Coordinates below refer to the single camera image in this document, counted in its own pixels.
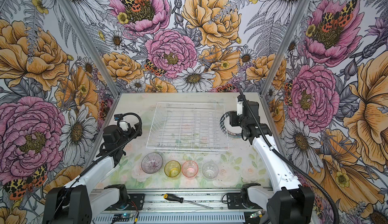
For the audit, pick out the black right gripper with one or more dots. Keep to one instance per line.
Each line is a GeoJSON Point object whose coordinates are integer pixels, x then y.
{"type": "Point", "coordinates": [233, 118]}

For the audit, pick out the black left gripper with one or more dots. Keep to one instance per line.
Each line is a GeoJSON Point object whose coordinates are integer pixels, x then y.
{"type": "Point", "coordinates": [131, 130]}

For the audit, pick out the dark green rimmed plate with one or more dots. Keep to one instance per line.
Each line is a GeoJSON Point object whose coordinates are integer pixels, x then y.
{"type": "Point", "coordinates": [226, 126]}

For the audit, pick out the clear glass cup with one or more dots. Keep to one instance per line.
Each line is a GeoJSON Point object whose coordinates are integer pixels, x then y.
{"type": "Point", "coordinates": [210, 170]}

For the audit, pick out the amber glass cup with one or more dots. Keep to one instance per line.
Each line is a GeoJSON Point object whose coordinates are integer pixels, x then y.
{"type": "Point", "coordinates": [172, 168]}

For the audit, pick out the pink glass cup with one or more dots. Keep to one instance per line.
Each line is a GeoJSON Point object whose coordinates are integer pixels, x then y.
{"type": "Point", "coordinates": [190, 169]}

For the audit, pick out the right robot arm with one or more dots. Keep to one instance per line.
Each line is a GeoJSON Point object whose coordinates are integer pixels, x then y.
{"type": "Point", "coordinates": [287, 201]}

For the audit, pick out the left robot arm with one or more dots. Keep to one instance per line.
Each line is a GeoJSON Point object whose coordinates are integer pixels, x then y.
{"type": "Point", "coordinates": [73, 202]}

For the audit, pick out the small green circuit board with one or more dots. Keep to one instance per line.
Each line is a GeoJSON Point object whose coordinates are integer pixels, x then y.
{"type": "Point", "coordinates": [121, 217]}

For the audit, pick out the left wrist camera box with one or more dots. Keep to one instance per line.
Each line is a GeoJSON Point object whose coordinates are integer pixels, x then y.
{"type": "Point", "coordinates": [118, 118]}

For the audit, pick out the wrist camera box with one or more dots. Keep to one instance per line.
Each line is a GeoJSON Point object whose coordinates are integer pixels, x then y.
{"type": "Point", "coordinates": [118, 118]}
{"type": "Point", "coordinates": [239, 108]}

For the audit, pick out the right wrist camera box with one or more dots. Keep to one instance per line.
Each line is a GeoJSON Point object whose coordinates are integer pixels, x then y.
{"type": "Point", "coordinates": [239, 108]}

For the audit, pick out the white wire dish rack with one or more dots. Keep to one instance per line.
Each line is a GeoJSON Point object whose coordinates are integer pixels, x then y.
{"type": "Point", "coordinates": [189, 127]}

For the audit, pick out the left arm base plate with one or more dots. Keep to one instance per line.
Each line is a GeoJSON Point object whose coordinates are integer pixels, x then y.
{"type": "Point", "coordinates": [135, 202]}

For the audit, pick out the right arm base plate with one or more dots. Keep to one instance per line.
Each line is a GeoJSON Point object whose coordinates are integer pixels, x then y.
{"type": "Point", "coordinates": [239, 201]}

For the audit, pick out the yellow handled screwdriver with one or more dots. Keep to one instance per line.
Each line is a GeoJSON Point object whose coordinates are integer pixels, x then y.
{"type": "Point", "coordinates": [174, 198]}

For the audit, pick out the aluminium corner post left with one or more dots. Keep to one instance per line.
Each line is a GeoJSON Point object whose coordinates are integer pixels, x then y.
{"type": "Point", "coordinates": [72, 14]}

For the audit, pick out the aluminium corner post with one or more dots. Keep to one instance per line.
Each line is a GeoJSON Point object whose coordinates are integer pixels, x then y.
{"type": "Point", "coordinates": [72, 14]}
{"type": "Point", "coordinates": [294, 23]}

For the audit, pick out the aluminium corner post right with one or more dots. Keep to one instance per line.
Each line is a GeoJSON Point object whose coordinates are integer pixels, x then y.
{"type": "Point", "coordinates": [294, 23]}

